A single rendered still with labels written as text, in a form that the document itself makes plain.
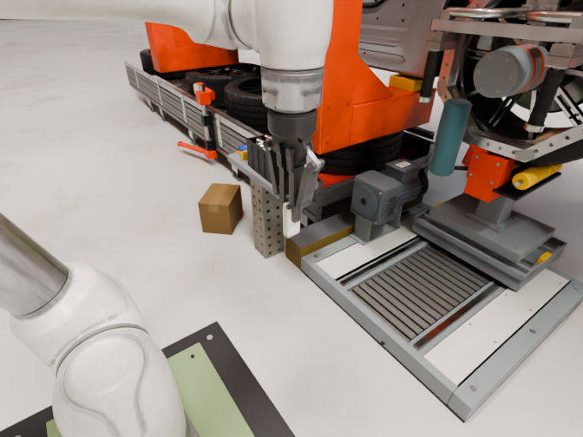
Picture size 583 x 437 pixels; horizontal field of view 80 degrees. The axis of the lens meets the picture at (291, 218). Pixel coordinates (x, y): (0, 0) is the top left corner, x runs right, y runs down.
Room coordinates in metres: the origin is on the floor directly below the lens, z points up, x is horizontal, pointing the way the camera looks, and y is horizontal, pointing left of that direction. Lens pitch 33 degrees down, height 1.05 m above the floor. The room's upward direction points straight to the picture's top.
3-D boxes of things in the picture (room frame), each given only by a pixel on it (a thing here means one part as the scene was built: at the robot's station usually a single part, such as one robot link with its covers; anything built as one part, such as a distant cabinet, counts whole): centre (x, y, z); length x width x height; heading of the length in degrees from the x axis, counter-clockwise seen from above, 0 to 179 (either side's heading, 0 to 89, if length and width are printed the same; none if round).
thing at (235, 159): (1.29, 0.09, 0.44); 0.43 x 0.17 x 0.03; 35
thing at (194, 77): (3.08, 0.55, 0.39); 0.66 x 0.66 x 0.24
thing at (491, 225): (1.26, -0.86, 0.32); 0.40 x 0.30 x 0.28; 35
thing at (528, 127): (0.88, -0.63, 0.83); 0.04 x 0.04 x 0.16
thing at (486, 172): (1.18, -0.76, 0.48); 0.16 x 0.12 x 0.17; 125
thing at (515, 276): (1.26, -0.86, 0.13); 0.50 x 0.36 x 0.10; 35
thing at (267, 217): (1.32, 0.11, 0.21); 0.10 x 0.10 x 0.42; 35
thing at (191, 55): (3.13, 0.71, 0.69); 0.52 x 0.17 x 0.35; 125
